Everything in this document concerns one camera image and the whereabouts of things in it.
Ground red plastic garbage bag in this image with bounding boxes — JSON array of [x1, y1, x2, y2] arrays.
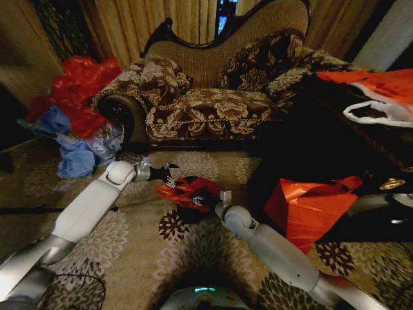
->
[[156, 176, 223, 214]]

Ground crumpled clear plastic bag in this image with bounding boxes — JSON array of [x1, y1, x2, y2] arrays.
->
[[86, 122, 125, 165]]

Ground crumpled blue plastic bag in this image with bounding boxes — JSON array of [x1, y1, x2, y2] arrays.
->
[[38, 105, 97, 179]]

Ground large boxy red bag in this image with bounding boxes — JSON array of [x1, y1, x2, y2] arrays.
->
[[263, 176, 364, 256]]

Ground crumpled red plastic bag pile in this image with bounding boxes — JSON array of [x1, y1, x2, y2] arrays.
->
[[25, 55, 123, 139]]

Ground white plastic bag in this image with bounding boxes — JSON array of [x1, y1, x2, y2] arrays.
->
[[342, 98, 413, 129]]

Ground flat red plastic bag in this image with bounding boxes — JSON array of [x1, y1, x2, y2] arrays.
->
[[316, 68, 413, 107]]

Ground floral brown chaise sofa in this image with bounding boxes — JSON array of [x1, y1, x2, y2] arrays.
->
[[93, 0, 356, 148]]

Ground floral beige rug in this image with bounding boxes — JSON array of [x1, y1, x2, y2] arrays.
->
[[0, 137, 413, 310]]

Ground small floral brown pillow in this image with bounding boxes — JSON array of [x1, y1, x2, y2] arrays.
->
[[138, 53, 194, 107]]

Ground dark wooden coffee table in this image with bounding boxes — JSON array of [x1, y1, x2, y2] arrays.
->
[[248, 64, 413, 243]]

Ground large floral brown pillow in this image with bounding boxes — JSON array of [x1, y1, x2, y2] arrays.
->
[[216, 28, 307, 93]]

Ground thin black rod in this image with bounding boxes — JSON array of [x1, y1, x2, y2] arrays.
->
[[0, 203, 65, 216]]

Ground tan pleated curtain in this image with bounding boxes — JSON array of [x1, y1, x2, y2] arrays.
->
[[303, 0, 394, 61], [77, 0, 217, 68]]

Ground bright window pane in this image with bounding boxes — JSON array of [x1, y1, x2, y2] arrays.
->
[[215, 0, 239, 36]]

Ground small gold ornament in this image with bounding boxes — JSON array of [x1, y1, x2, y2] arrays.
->
[[379, 177, 407, 191]]

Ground small pale round object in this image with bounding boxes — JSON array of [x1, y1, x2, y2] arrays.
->
[[392, 192, 413, 209]]

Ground black looped cable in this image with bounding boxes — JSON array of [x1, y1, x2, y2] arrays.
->
[[54, 273, 107, 310]]

